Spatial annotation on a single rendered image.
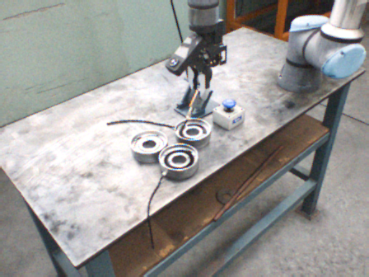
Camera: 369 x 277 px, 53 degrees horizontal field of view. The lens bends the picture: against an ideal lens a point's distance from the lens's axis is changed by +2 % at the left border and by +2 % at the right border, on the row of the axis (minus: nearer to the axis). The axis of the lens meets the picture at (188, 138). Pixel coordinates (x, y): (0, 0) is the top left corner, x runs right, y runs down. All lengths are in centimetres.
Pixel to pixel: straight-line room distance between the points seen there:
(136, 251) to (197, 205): 25
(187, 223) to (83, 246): 42
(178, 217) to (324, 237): 92
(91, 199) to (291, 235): 117
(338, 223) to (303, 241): 22
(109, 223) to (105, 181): 14
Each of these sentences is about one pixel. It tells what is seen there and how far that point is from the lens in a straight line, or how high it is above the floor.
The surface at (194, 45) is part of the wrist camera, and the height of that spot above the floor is 109.
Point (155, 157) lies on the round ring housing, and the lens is 98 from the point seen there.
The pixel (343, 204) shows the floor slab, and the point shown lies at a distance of 208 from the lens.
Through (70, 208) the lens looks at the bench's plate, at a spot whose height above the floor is 80.
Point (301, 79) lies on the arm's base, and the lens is 130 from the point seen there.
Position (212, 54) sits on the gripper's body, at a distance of 94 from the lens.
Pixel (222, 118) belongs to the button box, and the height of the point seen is 83.
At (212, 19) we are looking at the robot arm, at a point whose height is 115.
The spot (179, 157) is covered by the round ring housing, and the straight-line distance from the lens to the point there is 98.
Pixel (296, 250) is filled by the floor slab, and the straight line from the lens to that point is 183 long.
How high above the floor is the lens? 146
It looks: 39 degrees down
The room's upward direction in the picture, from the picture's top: 2 degrees counter-clockwise
